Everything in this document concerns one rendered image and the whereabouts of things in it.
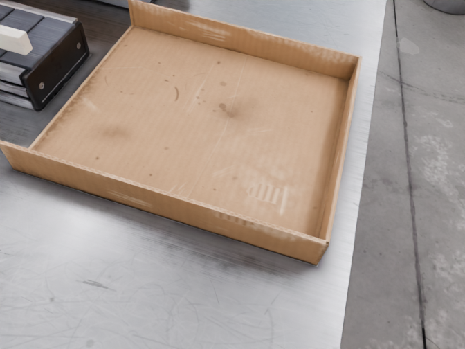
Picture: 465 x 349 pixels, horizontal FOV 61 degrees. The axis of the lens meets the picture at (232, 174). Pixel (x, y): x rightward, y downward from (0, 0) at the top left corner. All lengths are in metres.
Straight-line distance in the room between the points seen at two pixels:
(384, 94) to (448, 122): 0.29
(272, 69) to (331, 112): 0.10
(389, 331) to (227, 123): 0.99
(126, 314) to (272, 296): 0.12
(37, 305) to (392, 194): 1.34
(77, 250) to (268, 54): 0.32
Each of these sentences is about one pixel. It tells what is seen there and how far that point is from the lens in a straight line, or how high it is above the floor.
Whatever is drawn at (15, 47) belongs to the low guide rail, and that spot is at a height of 0.90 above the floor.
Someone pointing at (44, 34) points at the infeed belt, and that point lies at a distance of 0.50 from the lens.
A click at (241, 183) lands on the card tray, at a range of 0.39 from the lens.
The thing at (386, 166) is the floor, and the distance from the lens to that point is 1.62.
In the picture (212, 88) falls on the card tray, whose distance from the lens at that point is 0.48.
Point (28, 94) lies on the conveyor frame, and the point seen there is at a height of 0.85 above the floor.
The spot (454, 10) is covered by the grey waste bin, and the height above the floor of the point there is 0.03.
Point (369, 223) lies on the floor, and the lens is 1.44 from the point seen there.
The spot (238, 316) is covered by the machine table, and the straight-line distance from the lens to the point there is 0.33.
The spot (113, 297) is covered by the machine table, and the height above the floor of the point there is 0.83.
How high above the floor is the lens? 1.15
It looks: 53 degrees down
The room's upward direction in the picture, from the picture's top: 7 degrees clockwise
